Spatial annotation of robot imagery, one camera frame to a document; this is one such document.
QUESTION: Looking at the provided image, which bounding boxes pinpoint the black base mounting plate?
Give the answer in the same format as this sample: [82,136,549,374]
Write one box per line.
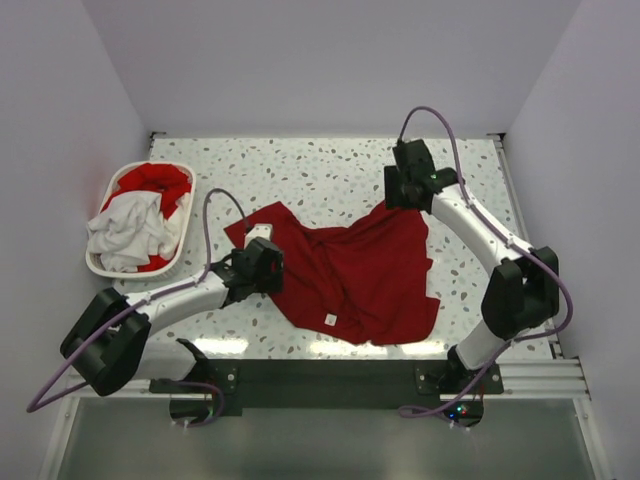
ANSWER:
[149,359,505,426]

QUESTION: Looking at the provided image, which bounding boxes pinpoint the aluminium table frame rail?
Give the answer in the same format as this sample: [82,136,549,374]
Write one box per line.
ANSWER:
[488,134,615,479]

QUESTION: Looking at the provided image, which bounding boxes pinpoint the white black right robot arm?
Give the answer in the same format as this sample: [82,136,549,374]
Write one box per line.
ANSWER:
[384,140,560,393]

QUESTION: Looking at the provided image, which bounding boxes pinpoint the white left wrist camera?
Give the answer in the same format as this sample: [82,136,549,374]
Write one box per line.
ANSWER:
[244,223,273,247]

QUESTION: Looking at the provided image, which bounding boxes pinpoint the white t-shirt in basket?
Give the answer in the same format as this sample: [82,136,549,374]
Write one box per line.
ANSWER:
[87,191,176,273]

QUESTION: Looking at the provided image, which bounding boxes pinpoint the dark red t-shirt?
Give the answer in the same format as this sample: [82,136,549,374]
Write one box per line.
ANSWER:
[248,202,440,345]

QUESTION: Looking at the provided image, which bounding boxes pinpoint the bright red t-shirt in basket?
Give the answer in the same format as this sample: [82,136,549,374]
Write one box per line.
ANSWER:
[109,163,192,220]

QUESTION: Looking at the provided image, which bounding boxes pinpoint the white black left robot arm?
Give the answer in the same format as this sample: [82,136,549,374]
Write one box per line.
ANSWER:
[60,238,284,397]

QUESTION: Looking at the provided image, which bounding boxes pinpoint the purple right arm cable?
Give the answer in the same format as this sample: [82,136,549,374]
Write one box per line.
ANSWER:
[398,105,574,427]

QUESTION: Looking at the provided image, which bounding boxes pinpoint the white laundry basket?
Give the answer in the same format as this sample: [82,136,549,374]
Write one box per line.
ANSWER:
[85,162,196,281]

